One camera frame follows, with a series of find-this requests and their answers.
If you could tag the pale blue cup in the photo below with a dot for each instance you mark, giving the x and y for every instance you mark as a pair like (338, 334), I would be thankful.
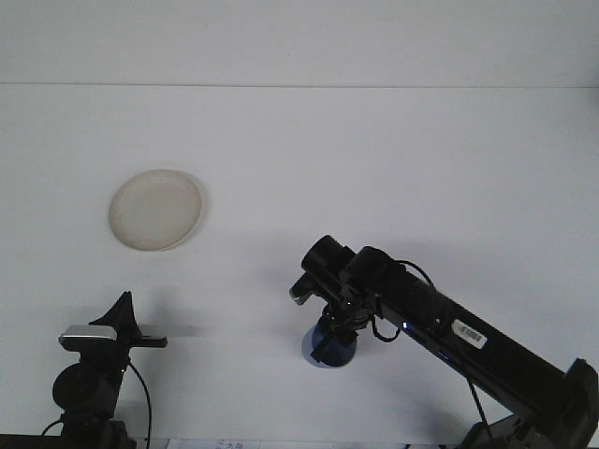
(339, 358)

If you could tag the pale round plate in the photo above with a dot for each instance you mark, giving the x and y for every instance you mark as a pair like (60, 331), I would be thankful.
(154, 210)

